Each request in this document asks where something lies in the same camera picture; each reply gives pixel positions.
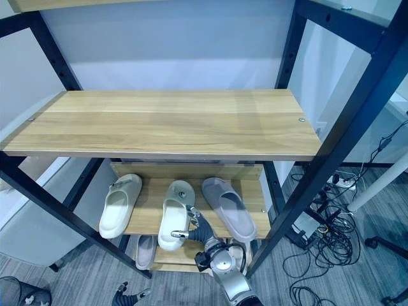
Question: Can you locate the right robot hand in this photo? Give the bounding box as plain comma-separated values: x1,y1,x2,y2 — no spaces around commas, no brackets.
170,205,221,248

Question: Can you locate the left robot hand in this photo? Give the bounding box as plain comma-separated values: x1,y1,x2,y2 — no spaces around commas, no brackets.
111,280,152,306

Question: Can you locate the white slipper with round charm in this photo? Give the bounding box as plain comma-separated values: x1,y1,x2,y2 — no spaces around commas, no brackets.
157,180,196,251

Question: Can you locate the wooden shelf board with slippers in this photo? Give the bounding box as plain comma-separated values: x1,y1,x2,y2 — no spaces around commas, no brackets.
97,162,269,240

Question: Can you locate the grey slipper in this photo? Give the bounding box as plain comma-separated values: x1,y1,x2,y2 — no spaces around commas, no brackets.
135,235,159,270
201,177,258,245

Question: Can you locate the small low wooden shelf board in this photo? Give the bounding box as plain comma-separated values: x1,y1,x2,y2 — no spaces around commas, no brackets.
133,235,253,273

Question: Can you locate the black power adapter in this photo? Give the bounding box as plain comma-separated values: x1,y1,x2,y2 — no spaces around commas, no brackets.
288,222,309,247

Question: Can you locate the black mesh wastebasket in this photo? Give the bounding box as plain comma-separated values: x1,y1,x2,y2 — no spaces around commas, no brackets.
0,276,53,306

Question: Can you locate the wide wooden shelf board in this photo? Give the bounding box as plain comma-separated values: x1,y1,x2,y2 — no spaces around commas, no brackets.
0,89,323,161

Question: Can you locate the white cabinet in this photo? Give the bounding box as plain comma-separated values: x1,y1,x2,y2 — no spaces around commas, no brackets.
0,156,119,268

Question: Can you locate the white power strip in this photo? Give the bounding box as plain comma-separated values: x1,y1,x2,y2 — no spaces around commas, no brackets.
330,176,358,191

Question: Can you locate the white round table leg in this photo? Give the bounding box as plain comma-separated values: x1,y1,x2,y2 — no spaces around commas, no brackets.
348,118,408,213

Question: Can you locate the black stand base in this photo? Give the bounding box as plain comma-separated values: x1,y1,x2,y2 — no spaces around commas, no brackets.
364,235,408,306

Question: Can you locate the white slipper with strap charm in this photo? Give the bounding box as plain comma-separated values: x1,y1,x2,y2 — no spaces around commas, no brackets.
98,173,143,240

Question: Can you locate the black floor cable tangle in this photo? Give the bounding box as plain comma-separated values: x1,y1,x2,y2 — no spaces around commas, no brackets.
288,165,388,306

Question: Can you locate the black metal rack frame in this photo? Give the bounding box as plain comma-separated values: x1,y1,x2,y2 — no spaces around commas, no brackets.
0,0,408,280

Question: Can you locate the black cable with inline switch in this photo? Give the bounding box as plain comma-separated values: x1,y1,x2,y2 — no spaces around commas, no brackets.
369,110,408,168

